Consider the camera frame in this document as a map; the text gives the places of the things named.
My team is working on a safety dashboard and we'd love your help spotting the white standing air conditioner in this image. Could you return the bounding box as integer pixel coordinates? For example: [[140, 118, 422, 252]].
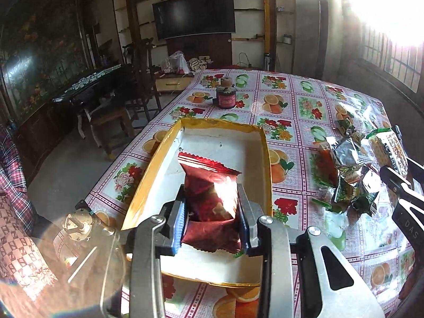
[[316, 0, 343, 83]]

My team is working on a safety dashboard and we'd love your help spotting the wooden television cabinet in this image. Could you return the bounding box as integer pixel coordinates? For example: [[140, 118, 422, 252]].
[[156, 73, 194, 93]]

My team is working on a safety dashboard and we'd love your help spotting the floral wall panel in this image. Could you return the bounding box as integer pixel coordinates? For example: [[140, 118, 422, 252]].
[[0, 0, 95, 123]]

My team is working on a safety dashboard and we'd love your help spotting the pile of snack packets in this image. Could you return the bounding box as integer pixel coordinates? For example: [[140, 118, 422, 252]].
[[311, 103, 411, 216]]

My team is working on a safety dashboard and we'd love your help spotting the dark wooden sideboard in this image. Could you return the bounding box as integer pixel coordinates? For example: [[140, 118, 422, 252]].
[[16, 103, 78, 173]]

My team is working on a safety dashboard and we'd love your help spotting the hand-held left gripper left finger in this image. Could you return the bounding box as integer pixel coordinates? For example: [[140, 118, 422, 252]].
[[99, 185, 188, 318]]

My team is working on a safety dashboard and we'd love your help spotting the gold cardboard box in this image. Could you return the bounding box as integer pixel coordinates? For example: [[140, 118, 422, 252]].
[[121, 117, 274, 287]]

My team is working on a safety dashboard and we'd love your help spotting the stack of small boxes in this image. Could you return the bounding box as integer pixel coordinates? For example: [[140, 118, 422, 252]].
[[189, 56, 214, 71]]

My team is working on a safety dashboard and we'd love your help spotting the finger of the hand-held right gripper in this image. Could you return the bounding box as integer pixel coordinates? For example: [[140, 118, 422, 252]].
[[392, 199, 424, 249], [379, 166, 424, 202]]

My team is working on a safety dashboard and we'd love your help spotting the brass metal fitting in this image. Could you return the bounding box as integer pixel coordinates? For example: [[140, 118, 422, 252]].
[[63, 205, 107, 242]]

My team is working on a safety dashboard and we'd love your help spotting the dark cloth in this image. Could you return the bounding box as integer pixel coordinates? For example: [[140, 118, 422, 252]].
[[31, 214, 67, 239]]

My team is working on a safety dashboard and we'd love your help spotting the barred window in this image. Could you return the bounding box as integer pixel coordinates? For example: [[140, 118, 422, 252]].
[[358, 23, 424, 93]]

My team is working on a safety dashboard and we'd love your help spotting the wooden pillar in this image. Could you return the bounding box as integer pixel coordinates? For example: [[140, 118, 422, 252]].
[[261, 0, 276, 70]]

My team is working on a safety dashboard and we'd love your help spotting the red snack packet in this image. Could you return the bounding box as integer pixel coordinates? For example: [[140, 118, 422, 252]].
[[182, 220, 242, 254], [178, 152, 242, 222]]

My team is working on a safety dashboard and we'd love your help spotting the row of white tiles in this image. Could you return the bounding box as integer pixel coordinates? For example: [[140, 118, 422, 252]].
[[63, 63, 123, 95]]

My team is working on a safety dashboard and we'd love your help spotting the red label jar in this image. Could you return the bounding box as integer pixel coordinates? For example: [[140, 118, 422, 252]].
[[215, 77, 236, 110]]

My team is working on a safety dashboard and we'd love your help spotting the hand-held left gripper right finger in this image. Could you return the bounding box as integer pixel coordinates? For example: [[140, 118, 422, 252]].
[[236, 183, 386, 318]]

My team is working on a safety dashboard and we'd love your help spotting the dark wooden chair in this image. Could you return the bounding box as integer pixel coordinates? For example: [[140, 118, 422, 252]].
[[122, 38, 157, 120]]

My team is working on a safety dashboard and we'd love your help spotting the black television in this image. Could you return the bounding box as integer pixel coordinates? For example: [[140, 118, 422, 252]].
[[152, 0, 236, 40]]

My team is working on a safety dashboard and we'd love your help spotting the black glossy table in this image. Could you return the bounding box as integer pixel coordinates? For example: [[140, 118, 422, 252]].
[[51, 63, 134, 140]]

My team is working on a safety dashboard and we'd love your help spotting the brown wooden stool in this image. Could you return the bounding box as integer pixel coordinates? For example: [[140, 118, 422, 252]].
[[89, 104, 134, 160]]

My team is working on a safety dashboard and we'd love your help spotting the plaid clothing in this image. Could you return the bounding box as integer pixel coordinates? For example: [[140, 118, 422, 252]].
[[0, 124, 35, 229]]

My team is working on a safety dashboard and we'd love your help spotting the white plastic bag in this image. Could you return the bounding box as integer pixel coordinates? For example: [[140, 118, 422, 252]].
[[164, 51, 190, 75]]

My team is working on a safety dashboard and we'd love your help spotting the fruit and flower print tablecloth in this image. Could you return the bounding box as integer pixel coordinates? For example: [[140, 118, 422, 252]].
[[84, 69, 418, 318]]

